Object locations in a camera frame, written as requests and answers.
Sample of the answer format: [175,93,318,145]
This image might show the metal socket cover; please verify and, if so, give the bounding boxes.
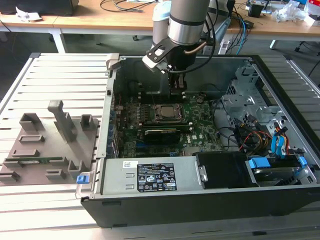
[155,102,187,122]

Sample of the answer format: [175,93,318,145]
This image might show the CPU socket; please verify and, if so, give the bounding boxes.
[152,101,188,124]

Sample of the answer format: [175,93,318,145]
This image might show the white power adapter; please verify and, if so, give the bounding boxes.
[216,39,231,55]

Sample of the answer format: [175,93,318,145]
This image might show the black RAM slot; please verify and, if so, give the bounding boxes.
[141,120,189,127]
[143,124,191,133]

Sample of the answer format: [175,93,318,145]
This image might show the grey plastic case latch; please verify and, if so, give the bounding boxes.
[104,53,121,76]

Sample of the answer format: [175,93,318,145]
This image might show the metal drive cage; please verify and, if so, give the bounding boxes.
[221,58,288,141]

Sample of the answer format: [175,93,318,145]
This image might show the green motherboard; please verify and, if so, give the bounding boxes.
[116,92,226,159]

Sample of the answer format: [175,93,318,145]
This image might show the black graphics card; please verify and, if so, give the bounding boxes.
[143,128,181,145]

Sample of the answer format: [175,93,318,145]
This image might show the small black container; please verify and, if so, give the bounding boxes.
[248,3,264,18]

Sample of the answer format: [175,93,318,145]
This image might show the wooden desk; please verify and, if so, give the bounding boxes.
[0,0,156,55]
[224,0,320,51]

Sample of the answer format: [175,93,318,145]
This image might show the clear plastic bags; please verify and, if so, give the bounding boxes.
[271,1,309,24]

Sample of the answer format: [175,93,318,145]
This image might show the black plastic shroud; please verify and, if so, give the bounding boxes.
[194,151,259,190]

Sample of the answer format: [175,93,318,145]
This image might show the hard disk in blue carrier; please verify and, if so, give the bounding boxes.
[246,154,308,188]

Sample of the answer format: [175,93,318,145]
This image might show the grey power supply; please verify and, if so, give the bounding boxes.
[99,156,204,200]

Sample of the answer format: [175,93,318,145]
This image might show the red white box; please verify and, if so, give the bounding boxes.
[305,0,320,27]

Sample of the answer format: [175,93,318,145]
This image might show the black PC case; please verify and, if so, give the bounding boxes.
[74,53,320,229]

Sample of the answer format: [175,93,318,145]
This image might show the grey parts rack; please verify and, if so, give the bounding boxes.
[0,99,103,186]

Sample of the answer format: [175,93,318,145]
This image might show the black equipment box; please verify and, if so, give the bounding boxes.
[0,0,79,17]

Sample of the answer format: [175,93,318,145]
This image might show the blue case latch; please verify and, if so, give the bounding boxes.
[76,174,90,186]

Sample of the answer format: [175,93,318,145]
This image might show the crumpled white paper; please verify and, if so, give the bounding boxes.
[14,6,43,23]

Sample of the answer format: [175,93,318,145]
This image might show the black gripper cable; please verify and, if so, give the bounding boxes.
[169,9,217,74]

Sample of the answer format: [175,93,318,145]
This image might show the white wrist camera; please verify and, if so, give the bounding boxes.
[141,41,174,75]

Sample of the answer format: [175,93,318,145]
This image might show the blue cable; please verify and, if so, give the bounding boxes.
[238,16,248,55]

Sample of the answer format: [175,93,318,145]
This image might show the black wire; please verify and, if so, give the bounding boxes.
[211,98,241,151]

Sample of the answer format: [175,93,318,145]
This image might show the orange yellow wire bundle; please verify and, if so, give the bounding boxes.
[243,131,273,151]

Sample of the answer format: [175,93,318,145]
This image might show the blue flat wire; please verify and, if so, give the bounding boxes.
[271,128,282,160]
[277,126,289,160]

